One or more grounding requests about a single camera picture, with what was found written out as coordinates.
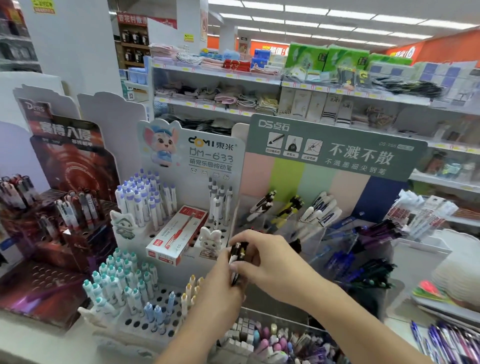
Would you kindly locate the person's right hand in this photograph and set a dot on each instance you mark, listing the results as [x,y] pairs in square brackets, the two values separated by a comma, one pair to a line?
[281,262]

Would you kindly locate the person's left hand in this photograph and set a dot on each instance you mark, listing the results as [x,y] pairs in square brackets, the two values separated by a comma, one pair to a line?
[217,292]

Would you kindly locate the person's right thumb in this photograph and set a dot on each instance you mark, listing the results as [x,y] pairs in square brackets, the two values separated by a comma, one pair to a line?
[243,268]

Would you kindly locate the person's left thumb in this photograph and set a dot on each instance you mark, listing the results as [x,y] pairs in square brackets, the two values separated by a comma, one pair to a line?
[227,264]

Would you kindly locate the bundle of black pens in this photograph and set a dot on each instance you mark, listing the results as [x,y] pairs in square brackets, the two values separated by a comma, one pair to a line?
[236,253]

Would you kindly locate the person's right forearm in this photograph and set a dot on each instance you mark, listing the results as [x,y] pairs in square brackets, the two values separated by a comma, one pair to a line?
[360,326]

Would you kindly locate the person's left forearm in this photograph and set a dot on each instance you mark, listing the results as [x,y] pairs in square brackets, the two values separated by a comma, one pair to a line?
[187,341]

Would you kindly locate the white rabbit cartoon cutout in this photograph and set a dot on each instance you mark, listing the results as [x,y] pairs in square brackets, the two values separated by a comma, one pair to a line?
[209,242]

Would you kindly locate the group of yellow-capped pens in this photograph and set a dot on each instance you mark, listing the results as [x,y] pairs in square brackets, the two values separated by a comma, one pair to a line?
[189,294]

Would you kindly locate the red and white pen box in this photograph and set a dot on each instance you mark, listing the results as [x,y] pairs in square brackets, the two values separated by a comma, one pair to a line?
[176,234]

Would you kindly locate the group of grey-white pens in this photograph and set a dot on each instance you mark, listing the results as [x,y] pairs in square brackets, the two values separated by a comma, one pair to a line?
[219,202]

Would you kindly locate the group of yellow-black fountain pens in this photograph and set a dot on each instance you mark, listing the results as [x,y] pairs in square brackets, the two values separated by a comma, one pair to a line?
[290,210]

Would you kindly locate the bin of pastel markers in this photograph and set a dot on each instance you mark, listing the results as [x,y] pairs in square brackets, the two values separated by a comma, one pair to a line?
[270,339]

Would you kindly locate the group of blue-capped pens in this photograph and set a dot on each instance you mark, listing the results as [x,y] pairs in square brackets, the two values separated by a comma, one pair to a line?
[157,311]

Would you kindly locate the clear acrylic pen bin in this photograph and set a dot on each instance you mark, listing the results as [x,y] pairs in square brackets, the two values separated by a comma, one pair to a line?
[337,243]

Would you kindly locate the group of white-blue fountain pens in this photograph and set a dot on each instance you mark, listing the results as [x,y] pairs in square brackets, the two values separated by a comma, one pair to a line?
[322,210]

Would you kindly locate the group of blue fountain pens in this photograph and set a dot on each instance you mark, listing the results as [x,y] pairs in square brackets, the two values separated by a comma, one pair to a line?
[343,255]

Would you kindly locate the group of purple-capped white pens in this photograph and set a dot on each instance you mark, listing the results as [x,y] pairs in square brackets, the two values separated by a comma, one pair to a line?
[140,198]

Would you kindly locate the white fox cartoon cutout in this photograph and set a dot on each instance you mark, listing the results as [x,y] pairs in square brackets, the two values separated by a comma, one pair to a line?
[123,224]

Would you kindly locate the group of teal-capped pens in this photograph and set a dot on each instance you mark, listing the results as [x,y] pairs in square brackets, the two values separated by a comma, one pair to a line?
[116,277]

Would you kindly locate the white cartoon mouse pen stand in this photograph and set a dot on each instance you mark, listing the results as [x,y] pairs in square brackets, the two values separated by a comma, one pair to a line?
[187,157]

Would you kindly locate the group of dark green pens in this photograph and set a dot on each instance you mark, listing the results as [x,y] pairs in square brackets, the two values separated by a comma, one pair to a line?
[371,273]

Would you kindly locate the group of purple fountain pens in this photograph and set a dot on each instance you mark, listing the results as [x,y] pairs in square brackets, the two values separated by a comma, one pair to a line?
[378,232]

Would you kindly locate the white cat cartoon cutout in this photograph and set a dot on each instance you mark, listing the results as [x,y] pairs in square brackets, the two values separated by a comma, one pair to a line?
[92,315]

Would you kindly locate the pastel striped pen display board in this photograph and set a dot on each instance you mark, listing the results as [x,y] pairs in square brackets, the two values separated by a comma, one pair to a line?
[337,157]

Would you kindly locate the group of white-red display pens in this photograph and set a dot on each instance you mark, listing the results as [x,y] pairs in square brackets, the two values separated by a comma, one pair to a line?
[77,208]

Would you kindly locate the row of folded socks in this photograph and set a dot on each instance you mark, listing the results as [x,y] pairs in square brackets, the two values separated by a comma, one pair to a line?
[225,98]

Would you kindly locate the bundle of packaged white pens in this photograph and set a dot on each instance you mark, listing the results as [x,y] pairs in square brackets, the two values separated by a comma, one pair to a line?
[420,215]

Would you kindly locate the dark red pen display stand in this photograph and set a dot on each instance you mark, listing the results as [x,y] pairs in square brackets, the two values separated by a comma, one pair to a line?
[71,157]

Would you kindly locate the white store shelf unit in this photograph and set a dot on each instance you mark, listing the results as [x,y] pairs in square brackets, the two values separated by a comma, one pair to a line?
[375,101]

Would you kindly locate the stack of white paper goods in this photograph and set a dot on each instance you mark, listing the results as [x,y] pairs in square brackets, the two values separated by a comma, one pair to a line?
[457,275]

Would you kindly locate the group of purple gel pens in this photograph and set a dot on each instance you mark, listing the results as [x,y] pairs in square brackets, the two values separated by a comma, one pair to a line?
[450,343]

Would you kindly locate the group of dark-barrel display pens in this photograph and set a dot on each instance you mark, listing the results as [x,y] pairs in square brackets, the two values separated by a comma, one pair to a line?
[17,191]

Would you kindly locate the stack of green tissue packs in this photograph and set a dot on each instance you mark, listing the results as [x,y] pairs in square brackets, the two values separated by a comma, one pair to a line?
[326,56]

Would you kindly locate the wooden shelf with dark bottles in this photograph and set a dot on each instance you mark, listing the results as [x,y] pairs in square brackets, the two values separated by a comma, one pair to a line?
[133,45]

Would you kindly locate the white square pillar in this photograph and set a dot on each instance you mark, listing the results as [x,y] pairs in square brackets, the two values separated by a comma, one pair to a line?
[71,45]

